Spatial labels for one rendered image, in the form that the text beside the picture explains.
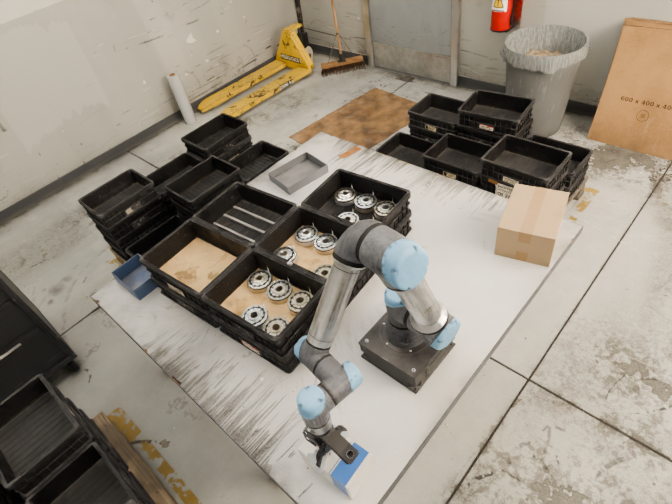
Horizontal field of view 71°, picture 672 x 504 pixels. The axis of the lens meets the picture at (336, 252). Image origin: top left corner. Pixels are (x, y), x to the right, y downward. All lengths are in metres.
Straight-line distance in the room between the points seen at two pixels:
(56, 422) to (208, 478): 0.72
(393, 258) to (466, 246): 1.07
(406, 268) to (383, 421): 0.70
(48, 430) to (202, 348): 0.77
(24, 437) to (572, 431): 2.38
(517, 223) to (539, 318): 0.91
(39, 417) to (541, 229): 2.24
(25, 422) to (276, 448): 1.23
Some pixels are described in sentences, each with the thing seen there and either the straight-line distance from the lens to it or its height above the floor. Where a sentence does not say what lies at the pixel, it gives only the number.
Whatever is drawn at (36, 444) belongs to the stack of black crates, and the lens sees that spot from 2.43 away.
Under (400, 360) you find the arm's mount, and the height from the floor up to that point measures 0.80.
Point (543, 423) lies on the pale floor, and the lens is 2.50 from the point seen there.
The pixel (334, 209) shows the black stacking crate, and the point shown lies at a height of 0.83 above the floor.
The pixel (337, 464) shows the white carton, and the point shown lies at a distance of 1.54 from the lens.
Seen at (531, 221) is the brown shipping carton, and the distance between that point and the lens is 2.05.
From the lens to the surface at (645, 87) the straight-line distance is 4.03.
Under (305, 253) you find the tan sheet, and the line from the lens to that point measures 2.00.
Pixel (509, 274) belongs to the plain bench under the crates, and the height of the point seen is 0.70.
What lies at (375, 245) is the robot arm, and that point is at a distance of 1.14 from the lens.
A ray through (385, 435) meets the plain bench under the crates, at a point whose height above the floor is 0.70.
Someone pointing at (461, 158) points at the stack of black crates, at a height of 0.38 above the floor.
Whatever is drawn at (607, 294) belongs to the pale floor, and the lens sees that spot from 3.02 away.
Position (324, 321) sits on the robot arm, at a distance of 1.31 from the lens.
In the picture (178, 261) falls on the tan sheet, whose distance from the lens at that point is 2.20.
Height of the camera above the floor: 2.22
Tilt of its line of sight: 45 degrees down
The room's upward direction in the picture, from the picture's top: 12 degrees counter-clockwise
